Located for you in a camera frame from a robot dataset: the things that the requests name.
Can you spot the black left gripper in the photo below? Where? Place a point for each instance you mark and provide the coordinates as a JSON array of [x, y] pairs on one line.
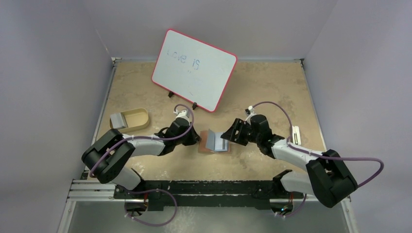
[[194, 138]]

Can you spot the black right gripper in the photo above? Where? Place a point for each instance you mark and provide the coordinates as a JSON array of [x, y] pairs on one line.
[[238, 130]]

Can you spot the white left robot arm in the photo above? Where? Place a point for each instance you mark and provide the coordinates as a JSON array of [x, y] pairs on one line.
[[107, 157]]

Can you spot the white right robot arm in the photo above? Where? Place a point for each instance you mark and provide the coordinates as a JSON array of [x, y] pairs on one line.
[[326, 176]]

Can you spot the cream oval tray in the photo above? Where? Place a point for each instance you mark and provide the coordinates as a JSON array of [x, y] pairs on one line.
[[137, 119]]

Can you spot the pink framed whiteboard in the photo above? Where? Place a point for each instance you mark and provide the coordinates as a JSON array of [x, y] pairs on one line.
[[194, 70]]

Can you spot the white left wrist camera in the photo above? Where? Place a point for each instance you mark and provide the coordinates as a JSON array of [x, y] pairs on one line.
[[185, 114]]

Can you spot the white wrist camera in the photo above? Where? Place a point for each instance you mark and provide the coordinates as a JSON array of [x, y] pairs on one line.
[[250, 112], [185, 114]]

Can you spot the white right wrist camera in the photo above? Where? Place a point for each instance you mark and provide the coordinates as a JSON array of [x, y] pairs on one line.
[[250, 112]]

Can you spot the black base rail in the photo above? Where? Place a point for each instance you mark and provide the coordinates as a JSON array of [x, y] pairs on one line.
[[259, 194]]

